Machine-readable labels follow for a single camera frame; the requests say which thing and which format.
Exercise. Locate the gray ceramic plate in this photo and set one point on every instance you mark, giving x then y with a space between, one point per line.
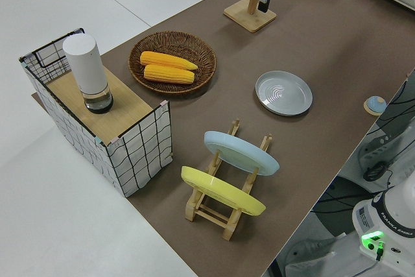
283 93

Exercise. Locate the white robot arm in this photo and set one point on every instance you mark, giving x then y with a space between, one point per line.
382 218

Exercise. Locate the light blue plate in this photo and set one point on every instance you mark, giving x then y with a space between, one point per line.
240 153

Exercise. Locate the yellow plate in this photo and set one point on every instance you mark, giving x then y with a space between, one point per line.
220 189

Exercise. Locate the wooden plate rack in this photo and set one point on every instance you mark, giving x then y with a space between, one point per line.
190 212

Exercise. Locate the brown table mat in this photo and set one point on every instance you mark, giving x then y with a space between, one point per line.
324 46

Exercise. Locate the brown wicker basket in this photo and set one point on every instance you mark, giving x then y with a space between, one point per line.
168 43

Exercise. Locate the yellow corn cob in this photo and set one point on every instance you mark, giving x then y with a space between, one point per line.
168 74
162 59

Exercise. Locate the blue bell on wooden base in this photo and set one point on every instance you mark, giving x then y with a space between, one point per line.
374 103

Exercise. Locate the pink binder clip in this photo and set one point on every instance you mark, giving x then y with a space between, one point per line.
164 105
114 141

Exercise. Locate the gray power strip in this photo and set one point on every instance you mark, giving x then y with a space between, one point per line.
373 157

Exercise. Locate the wooden board lid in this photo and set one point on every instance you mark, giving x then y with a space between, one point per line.
123 108

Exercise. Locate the white cylindrical bottle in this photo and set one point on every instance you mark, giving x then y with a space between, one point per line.
86 63

